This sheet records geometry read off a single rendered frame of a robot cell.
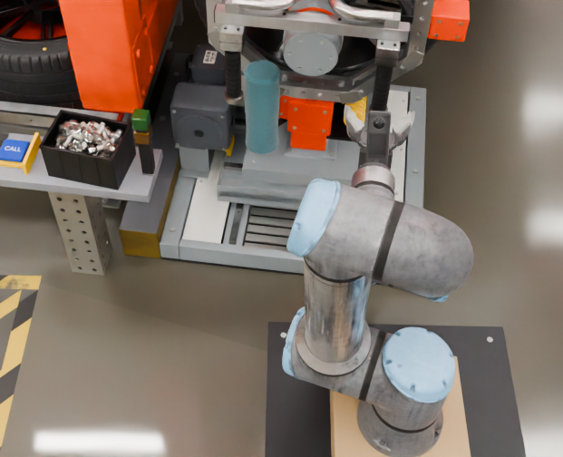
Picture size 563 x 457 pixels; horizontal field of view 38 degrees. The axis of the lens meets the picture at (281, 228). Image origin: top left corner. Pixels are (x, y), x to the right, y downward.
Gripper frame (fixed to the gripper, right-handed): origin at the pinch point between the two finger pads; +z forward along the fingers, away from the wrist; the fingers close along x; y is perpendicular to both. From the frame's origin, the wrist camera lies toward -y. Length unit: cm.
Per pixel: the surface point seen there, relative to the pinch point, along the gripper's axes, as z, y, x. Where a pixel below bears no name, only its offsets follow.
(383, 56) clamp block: 4.5, -10.0, -0.3
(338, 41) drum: 15.5, -4.4, -10.7
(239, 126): 55, 65, -43
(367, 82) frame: 26.6, 16.9, -3.0
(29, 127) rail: 29, 47, -101
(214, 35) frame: 26, 5, -42
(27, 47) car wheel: 45, 30, -103
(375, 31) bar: 7.4, -14.2, -2.6
